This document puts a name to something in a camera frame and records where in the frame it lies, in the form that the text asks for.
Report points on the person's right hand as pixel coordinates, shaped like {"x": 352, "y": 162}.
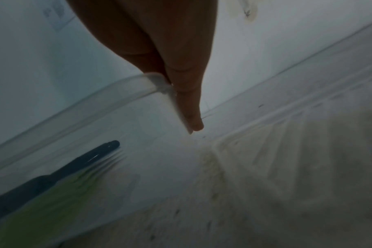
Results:
{"x": 167, "y": 36}

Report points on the clear plastic container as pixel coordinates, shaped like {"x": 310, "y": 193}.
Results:
{"x": 143, "y": 145}

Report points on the clear plastic container lid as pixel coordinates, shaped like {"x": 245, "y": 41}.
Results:
{"x": 296, "y": 145}

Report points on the stack of green forks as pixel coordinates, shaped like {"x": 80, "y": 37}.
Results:
{"x": 51, "y": 213}

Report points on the metal wall bracket frame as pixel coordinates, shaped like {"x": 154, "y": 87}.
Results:
{"x": 245, "y": 9}

